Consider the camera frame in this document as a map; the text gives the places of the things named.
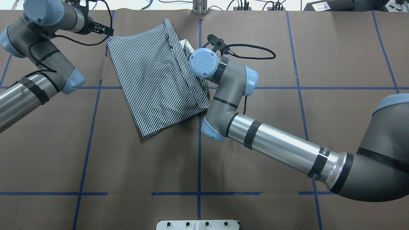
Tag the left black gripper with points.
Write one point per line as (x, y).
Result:
(89, 25)

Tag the blue white striped polo shirt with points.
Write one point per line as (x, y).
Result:
(153, 70)

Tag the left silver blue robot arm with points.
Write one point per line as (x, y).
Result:
(30, 37)

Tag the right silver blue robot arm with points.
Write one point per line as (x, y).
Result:
(376, 172)

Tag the black power adapter box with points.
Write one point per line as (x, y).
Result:
(330, 5)

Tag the aluminium frame post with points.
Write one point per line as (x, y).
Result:
(200, 7)

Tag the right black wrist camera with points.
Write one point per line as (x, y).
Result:
(218, 45)

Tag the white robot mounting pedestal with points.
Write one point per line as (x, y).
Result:
(221, 224)

